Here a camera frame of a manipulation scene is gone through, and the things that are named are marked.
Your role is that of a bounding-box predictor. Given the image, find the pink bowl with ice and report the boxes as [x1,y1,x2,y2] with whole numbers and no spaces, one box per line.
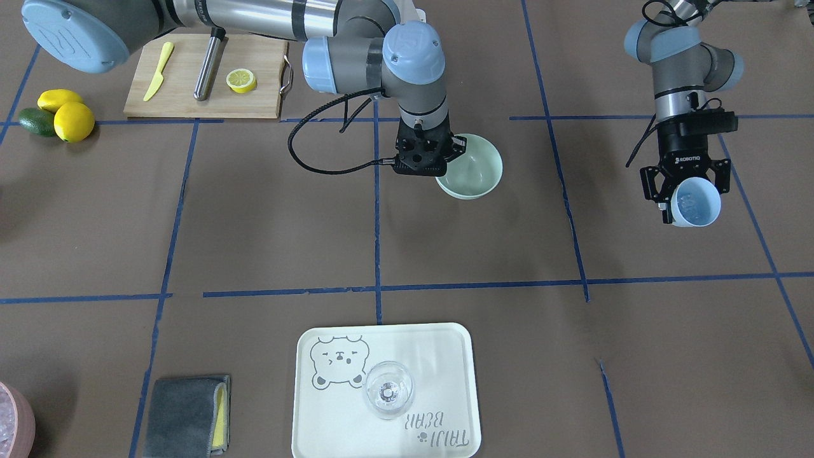
[1,382,37,457]

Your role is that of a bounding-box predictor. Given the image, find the green lime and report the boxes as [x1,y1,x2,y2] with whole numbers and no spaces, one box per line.
[18,108,57,138]

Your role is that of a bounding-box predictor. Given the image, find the yellow plastic knife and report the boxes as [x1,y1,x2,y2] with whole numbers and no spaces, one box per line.
[142,41,175,102]

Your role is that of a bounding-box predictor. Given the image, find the yellow lemon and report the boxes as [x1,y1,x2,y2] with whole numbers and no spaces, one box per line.
[37,88,84,114]
[53,102,95,142]

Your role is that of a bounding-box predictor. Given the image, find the wooden cutting board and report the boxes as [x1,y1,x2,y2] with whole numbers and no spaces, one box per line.
[123,33,290,120]

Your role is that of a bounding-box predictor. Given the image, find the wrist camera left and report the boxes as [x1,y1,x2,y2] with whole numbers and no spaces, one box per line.
[672,108,739,137]

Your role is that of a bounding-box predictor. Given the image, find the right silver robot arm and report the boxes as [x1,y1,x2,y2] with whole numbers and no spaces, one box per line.
[21,1,466,177]

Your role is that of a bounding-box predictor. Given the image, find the yellow lemon upper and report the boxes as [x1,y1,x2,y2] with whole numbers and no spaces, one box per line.
[37,88,84,114]

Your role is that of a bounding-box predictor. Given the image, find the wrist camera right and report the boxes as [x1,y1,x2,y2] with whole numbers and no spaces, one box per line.
[390,149,448,177]

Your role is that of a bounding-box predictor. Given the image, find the mint green bowl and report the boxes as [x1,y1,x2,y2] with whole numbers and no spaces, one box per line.
[435,134,504,200]

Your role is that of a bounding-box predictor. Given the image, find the lemon half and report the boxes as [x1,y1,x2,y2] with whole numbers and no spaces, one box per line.
[226,69,257,94]

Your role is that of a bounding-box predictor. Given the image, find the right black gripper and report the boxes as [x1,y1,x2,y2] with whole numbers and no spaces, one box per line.
[396,117,467,164]

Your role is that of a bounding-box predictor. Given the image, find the clear drinking glass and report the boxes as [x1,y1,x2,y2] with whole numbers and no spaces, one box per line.
[363,361,415,420]

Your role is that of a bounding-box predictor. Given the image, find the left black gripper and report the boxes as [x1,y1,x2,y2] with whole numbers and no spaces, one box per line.
[640,117,731,225]

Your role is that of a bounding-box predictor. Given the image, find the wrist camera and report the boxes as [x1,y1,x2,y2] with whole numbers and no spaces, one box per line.
[672,108,739,137]
[390,149,448,177]

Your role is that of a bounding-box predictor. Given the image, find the cream bear tray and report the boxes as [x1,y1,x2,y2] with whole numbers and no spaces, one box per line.
[291,323,482,457]

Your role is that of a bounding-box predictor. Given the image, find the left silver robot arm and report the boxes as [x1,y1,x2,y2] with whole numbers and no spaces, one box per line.
[624,1,744,227]

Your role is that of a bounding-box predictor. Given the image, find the yellow lemon lower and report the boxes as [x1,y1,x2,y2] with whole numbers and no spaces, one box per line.
[53,102,95,142]

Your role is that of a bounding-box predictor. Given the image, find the light blue plastic cup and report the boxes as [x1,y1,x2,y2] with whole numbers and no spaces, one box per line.
[670,177,722,227]

